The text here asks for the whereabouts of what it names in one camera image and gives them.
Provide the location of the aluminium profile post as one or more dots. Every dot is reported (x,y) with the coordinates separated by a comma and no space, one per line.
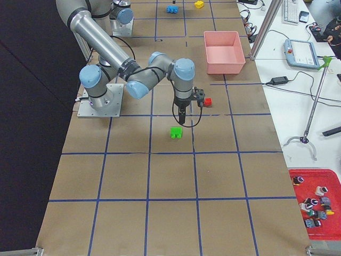
(265,27)

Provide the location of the yellow toy block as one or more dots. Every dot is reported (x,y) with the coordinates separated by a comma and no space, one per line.
(199,4)

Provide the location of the red plastic tray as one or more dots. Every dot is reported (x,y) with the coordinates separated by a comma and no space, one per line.
(318,195)

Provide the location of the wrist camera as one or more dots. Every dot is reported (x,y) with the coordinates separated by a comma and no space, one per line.
(198,95)

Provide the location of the blue toy block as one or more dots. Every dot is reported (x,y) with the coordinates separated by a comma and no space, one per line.
(172,9)

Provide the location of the white keyboard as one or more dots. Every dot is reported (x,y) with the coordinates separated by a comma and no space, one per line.
(290,12)

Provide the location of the metal reacher grabber tool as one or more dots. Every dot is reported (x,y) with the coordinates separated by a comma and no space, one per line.
(304,138)

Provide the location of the black table power brick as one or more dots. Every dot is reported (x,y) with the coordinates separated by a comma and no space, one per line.
(279,80)

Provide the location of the teach pendant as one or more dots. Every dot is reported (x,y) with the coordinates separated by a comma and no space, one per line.
(301,54)

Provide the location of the usb hub with cables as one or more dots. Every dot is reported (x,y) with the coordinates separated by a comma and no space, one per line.
(249,27)

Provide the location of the pink plastic box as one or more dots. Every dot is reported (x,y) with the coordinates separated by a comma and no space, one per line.
(224,54)

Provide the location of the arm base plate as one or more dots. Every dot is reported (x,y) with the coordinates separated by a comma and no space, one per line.
(121,30)
(108,105)

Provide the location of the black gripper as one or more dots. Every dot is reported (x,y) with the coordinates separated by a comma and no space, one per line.
(181,103)

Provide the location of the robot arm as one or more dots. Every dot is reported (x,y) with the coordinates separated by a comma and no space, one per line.
(82,17)
(121,14)

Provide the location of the red toy block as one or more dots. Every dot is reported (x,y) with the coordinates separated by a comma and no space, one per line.
(208,102)

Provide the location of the green toy block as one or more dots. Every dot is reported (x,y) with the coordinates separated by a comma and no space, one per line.
(176,132)

